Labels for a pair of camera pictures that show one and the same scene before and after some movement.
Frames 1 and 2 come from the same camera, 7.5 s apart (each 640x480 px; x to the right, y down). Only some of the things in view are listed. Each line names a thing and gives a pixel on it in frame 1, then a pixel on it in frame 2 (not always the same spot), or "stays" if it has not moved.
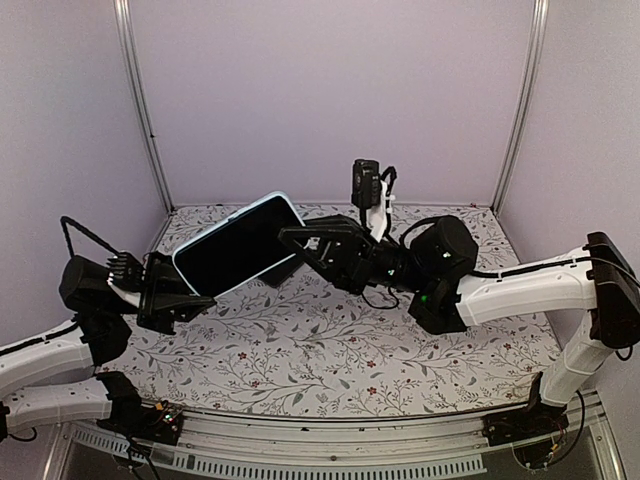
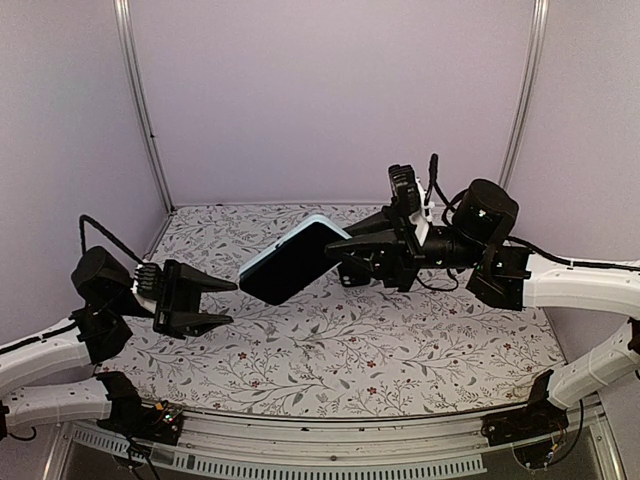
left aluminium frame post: x=139 y=99 stays
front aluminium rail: x=233 y=447 stays
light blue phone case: x=240 y=246 → x=294 y=265
